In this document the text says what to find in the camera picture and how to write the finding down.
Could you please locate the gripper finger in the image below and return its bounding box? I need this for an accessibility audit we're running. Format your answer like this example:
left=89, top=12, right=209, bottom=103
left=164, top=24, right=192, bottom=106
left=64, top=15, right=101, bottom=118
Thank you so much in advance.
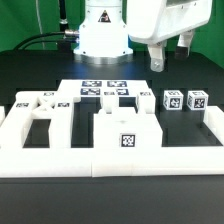
left=175, top=30, right=195, bottom=60
left=148, top=41, right=167, bottom=72

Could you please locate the white chair back frame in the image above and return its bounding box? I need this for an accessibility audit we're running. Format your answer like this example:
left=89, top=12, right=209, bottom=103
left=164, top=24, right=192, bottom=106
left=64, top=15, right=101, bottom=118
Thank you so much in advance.
left=0, top=91, right=81, bottom=150

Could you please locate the black cable bundle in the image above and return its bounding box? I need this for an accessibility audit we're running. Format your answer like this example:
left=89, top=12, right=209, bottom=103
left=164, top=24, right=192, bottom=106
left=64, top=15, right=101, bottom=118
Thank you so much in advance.
left=13, top=29, right=81, bottom=52

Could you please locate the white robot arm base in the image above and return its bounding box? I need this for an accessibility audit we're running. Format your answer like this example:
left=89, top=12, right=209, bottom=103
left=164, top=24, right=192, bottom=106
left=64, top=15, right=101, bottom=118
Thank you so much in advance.
left=74, top=0, right=133, bottom=65

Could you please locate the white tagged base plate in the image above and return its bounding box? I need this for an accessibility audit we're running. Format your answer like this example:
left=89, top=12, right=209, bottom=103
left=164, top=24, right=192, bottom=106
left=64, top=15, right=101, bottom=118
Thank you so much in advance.
left=58, top=80, right=152, bottom=97

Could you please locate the white tagged nut cube right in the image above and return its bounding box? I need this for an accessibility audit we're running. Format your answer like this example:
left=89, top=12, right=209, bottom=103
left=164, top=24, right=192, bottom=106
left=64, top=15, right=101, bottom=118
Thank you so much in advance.
left=187, top=90, right=209, bottom=110

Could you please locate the white tagged nut cube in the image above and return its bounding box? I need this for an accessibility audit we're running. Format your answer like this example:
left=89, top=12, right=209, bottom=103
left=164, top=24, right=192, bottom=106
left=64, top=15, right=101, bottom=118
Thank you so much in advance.
left=187, top=90, right=209, bottom=110
left=163, top=90, right=183, bottom=110

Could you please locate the white U-shaped fence wall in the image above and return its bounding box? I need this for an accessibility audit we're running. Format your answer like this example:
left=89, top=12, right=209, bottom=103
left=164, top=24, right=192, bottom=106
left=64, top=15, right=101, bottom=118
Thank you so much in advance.
left=0, top=105, right=224, bottom=178

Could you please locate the white chair seat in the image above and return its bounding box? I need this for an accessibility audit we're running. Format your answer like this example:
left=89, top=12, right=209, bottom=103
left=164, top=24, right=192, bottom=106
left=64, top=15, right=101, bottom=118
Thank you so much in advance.
left=93, top=107, right=163, bottom=150

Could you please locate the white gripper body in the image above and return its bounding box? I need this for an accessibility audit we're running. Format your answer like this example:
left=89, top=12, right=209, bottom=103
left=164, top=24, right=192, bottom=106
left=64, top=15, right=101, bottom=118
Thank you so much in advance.
left=126, top=0, right=213, bottom=45

